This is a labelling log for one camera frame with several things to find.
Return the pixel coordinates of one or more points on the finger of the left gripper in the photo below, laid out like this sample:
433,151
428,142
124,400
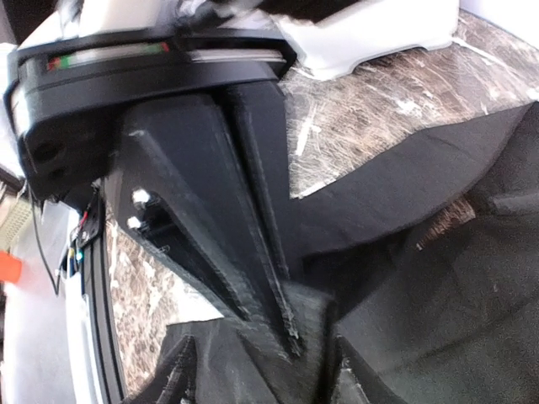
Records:
178,190
257,116

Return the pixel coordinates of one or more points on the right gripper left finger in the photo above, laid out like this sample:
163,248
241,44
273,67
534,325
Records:
176,380

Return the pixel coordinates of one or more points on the black long sleeve shirt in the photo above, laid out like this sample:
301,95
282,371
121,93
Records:
446,319

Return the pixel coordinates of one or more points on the white plastic bin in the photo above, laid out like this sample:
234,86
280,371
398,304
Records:
368,30

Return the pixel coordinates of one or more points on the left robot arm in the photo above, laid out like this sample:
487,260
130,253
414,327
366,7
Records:
66,98

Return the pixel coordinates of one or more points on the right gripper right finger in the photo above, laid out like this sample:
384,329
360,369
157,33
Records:
353,382

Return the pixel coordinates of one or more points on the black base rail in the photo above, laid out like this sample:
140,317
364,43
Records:
96,285

